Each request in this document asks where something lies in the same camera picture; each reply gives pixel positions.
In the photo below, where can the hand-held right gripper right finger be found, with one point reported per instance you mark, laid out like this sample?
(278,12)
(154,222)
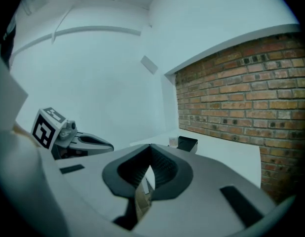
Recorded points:
(206,189)

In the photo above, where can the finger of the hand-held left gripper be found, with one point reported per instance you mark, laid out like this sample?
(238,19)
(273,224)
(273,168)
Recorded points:
(100,138)
(93,148)

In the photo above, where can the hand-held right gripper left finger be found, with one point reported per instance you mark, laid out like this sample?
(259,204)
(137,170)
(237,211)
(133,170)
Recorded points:
(88,179)

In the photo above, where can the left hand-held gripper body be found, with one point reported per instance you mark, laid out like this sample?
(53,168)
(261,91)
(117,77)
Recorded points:
(45,130)

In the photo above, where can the small white cylinder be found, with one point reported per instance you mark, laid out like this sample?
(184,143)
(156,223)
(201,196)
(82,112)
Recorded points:
(173,141)

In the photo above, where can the white table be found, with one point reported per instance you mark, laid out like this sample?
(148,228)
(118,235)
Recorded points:
(229,152)

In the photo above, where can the black rectangular box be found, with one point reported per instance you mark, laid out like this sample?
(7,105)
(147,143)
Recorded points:
(188,144)

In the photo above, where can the white wall box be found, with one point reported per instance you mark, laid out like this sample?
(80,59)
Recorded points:
(148,64)

